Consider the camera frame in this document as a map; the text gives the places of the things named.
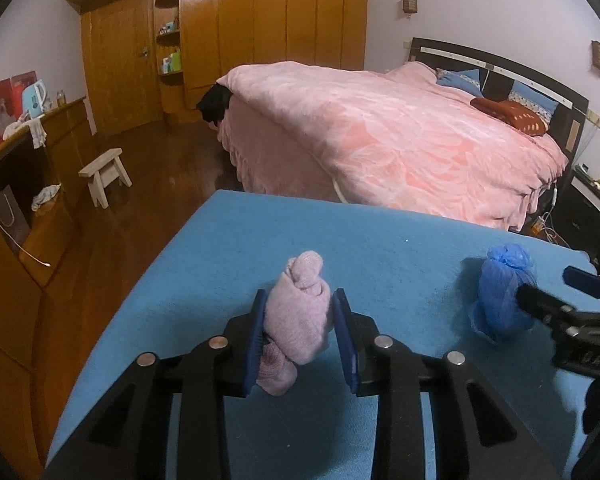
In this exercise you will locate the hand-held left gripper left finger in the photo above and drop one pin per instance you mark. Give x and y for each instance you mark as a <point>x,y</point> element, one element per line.
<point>256,345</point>

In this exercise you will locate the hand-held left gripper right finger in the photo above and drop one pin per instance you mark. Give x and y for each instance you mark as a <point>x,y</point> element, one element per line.
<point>346,345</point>

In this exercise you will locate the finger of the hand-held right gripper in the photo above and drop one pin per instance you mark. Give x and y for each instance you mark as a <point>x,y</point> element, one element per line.
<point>545,305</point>
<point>585,281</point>

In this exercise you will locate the blue plastic bag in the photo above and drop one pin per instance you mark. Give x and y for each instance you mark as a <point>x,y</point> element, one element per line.
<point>500,290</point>

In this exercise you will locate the pink knotted cloth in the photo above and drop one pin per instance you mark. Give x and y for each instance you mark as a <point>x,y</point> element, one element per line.
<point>300,320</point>

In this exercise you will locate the black nightstand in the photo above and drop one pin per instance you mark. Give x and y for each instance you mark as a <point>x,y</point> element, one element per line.
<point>585,210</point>

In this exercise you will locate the blue tablecloth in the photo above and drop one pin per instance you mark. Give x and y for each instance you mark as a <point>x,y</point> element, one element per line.
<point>355,245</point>

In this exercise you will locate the brown dotted pillow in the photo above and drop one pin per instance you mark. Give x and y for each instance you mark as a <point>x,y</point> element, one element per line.
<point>515,115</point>

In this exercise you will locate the blue pillow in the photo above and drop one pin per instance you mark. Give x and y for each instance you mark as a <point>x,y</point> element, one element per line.
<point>460,80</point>
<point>527,94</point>

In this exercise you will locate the pink blanket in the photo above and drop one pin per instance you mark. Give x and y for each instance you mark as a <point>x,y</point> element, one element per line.
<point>380,135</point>

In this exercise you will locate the dark wooden bed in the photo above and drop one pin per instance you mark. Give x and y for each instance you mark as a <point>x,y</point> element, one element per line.
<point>530,67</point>

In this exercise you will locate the small wooden stool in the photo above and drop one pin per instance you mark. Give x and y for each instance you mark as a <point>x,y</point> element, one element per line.
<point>105,165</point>

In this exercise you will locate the black cloth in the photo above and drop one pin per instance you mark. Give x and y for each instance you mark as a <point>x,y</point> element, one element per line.
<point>215,102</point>

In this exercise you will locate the wooden dresser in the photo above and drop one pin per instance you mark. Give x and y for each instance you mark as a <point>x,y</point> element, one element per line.
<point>10,310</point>

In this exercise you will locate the small white rag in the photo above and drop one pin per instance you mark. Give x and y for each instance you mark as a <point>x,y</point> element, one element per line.
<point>45,197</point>

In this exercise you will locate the grey paper bag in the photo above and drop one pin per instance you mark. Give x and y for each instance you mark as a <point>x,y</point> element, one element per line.
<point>10,220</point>

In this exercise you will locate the green box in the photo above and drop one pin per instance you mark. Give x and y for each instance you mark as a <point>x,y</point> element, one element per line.
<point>172,62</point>

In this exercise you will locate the white cloth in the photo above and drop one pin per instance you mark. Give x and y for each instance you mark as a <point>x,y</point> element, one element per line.
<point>37,132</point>

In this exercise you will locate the wooden door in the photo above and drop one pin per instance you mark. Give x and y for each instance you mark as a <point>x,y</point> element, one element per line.
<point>120,70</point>

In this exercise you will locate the glass jar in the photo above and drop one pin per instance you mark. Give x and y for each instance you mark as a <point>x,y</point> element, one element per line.
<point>61,99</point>

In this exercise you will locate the wooden wardrobe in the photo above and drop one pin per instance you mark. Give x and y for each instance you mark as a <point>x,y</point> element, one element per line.
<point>280,20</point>

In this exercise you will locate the light blue kettle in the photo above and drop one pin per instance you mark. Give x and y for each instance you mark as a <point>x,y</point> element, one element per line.
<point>34,99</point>

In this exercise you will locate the plain red poster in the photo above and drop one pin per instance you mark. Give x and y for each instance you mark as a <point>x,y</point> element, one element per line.
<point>22,82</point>

